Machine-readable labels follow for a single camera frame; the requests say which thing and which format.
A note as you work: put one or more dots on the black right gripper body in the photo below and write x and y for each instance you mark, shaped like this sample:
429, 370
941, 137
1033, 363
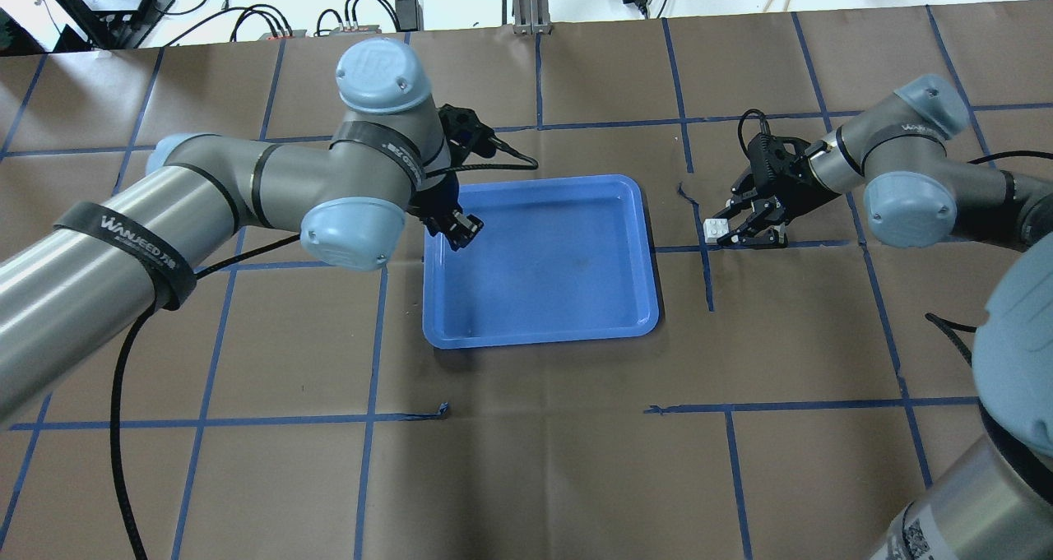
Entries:
787, 184

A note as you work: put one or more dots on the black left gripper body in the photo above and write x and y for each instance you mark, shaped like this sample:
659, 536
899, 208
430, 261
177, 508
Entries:
433, 201

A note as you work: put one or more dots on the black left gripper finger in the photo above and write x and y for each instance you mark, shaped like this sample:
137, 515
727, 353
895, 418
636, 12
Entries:
464, 228
445, 225

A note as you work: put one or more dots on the black tripod stand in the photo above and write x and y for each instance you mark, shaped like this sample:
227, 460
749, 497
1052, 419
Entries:
116, 24

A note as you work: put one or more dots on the black power adapter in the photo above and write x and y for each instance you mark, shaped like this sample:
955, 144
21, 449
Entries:
409, 15

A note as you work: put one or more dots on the blue plastic tray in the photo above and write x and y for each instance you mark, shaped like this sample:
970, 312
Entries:
565, 259

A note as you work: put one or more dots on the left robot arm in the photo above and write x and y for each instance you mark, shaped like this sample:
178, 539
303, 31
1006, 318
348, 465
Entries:
103, 265

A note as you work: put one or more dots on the aluminium frame post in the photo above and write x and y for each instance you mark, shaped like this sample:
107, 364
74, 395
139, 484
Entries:
531, 17

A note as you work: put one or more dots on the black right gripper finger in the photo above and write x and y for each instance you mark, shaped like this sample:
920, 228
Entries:
769, 232
750, 203

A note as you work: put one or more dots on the white block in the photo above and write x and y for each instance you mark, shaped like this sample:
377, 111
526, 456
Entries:
717, 231

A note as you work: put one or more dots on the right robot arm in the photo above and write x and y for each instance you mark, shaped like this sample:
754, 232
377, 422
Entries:
995, 500

